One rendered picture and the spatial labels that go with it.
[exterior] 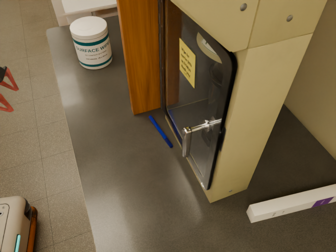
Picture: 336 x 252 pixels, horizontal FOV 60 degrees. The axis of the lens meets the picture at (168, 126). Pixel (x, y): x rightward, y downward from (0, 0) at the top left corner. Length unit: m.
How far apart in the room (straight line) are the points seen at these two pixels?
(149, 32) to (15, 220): 1.19
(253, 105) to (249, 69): 0.09
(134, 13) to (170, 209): 0.49
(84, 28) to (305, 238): 0.93
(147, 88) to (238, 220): 0.46
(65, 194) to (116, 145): 1.10
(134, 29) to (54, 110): 1.73
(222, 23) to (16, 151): 2.02
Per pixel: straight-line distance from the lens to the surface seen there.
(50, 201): 1.96
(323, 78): 0.96
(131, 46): 0.80
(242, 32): 0.40
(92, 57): 1.12
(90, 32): 1.09
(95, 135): 0.93
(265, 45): 0.44
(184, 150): 0.61
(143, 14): 0.76
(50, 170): 2.08
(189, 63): 0.59
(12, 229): 1.64
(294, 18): 0.45
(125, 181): 0.82
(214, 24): 0.37
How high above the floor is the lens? 1.64
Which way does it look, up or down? 50 degrees down
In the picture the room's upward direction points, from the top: straight up
